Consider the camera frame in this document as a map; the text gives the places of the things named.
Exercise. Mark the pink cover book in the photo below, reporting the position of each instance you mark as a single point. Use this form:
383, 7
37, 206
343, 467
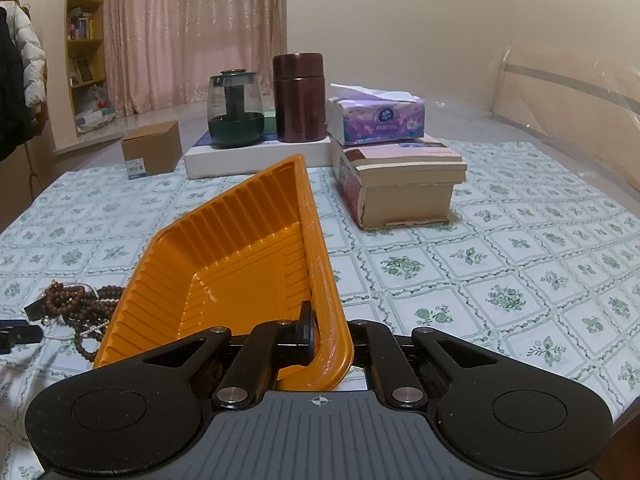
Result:
400, 151

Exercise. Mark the white plastic bag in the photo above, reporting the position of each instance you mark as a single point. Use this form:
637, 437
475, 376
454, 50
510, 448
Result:
95, 110

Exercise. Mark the pink curtain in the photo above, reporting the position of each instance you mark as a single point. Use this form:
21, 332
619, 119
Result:
190, 25

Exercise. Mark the purple tissue pack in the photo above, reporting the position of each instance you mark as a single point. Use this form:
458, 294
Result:
375, 117

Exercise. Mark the yellow bookshelf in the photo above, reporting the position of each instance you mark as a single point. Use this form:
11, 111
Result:
85, 35

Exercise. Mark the white flat box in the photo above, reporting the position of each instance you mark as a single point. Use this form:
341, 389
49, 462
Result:
260, 157

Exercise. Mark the brown metal canister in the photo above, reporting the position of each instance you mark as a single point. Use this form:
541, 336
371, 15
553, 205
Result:
299, 100

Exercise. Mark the white puffer jacket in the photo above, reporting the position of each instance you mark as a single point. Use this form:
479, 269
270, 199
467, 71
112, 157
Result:
30, 55

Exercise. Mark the orange plastic tray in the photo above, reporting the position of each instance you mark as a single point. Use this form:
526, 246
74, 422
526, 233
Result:
235, 270

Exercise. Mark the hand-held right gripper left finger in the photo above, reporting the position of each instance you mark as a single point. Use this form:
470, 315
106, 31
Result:
309, 332

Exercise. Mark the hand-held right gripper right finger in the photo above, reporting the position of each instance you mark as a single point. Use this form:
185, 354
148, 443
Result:
372, 347

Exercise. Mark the thin paperback book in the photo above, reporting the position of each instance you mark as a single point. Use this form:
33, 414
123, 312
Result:
410, 172

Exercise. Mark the clear plastic sheet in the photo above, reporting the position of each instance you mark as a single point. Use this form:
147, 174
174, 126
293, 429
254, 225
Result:
565, 85

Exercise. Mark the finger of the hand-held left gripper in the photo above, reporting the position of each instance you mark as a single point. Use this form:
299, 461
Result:
20, 337
37, 311

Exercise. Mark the green glass humidifier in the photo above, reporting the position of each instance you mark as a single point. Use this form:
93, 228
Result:
235, 110

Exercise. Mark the brown cardboard box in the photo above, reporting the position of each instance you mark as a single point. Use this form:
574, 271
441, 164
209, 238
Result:
150, 152

